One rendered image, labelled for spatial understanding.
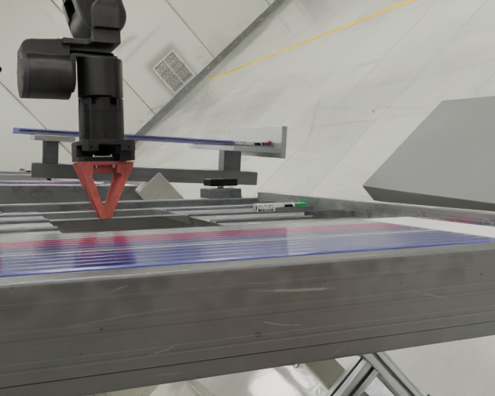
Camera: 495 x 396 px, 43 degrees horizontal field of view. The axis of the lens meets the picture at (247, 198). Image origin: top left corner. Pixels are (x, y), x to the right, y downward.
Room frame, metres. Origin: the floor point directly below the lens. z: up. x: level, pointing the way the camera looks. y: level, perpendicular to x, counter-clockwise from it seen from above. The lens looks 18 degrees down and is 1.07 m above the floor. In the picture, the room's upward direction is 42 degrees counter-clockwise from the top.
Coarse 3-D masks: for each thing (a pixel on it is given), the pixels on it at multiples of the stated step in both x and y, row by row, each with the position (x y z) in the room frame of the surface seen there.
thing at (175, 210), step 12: (240, 204) 0.84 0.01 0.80; (252, 204) 0.84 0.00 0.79; (300, 204) 0.85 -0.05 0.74; (0, 216) 0.77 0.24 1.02; (12, 216) 0.77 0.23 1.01; (24, 216) 0.78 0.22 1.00; (36, 216) 0.78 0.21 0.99; (48, 216) 0.78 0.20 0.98; (60, 216) 0.78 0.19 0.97; (72, 216) 0.79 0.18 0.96; (84, 216) 0.79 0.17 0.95; (96, 216) 0.79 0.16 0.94; (120, 216) 0.80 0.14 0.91; (132, 216) 0.80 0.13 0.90; (144, 216) 0.80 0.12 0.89; (156, 216) 0.81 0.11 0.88
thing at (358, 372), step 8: (360, 360) 1.07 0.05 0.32; (352, 368) 1.06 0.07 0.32; (360, 368) 1.05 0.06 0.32; (368, 368) 1.05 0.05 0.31; (344, 376) 1.06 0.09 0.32; (352, 376) 1.04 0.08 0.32; (360, 376) 1.04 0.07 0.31; (368, 376) 1.04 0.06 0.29; (336, 384) 1.06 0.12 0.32; (344, 384) 1.04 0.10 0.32; (352, 384) 1.03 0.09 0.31; (360, 384) 1.04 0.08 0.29; (368, 384) 1.04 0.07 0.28; (328, 392) 1.06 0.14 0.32; (336, 392) 1.04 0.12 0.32; (344, 392) 1.03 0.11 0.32; (352, 392) 1.04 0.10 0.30; (360, 392) 1.03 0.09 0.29
